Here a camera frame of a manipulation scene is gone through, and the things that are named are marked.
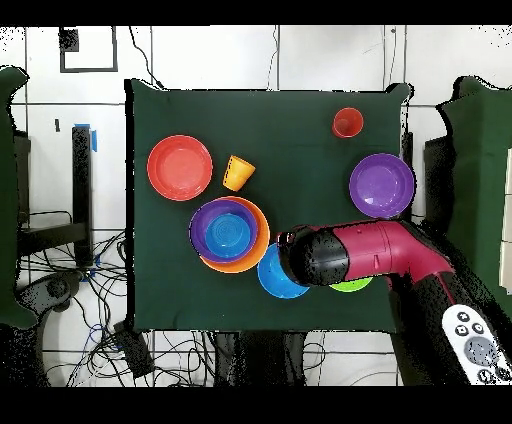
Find large orange bowl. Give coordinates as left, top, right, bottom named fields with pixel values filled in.
left=198, top=195, right=272, bottom=275

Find black floor cable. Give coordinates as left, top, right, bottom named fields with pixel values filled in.
left=128, top=26, right=165, bottom=90

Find blue tape strip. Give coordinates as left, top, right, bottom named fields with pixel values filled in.
left=74, top=123, right=98, bottom=153

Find purple bowl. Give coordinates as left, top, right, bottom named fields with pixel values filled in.
left=188, top=198, right=260, bottom=265
left=348, top=152, right=416, bottom=220

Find green bowl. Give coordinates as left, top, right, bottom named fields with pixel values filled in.
left=328, top=276, right=375, bottom=293

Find black power brick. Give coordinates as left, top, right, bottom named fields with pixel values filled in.
left=113, top=319, right=156, bottom=379

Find red shallow bowl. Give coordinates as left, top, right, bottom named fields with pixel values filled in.
left=146, top=134, right=214, bottom=201

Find green cloth side table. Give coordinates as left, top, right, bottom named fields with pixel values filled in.
left=0, top=65, right=39, bottom=329
left=433, top=75, right=512, bottom=317

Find black metal stand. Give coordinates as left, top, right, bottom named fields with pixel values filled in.
left=17, top=125, right=94, bottom=267

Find red cup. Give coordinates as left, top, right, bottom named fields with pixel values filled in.
left=331, top=106, right=365, bottom=140

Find white box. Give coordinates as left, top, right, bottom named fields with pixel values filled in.
left=497, top=147, right=512, bottom=295

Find small translucent blue bowl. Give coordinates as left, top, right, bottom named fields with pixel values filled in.
left=204, top=212, right=252, bottom=259

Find orange cup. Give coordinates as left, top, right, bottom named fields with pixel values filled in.
left=222, top=154, right=256, bottom=192

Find dark green tablecloth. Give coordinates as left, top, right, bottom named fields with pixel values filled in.
left=125, top=78, right=413, bottom=335

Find tangled floor cables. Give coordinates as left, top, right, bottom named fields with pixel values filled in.
left=17, top=231, right=217, bottom=387

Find black pedestal leg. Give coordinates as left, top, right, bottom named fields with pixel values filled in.
left=17, top=271, right=85, bottom=313

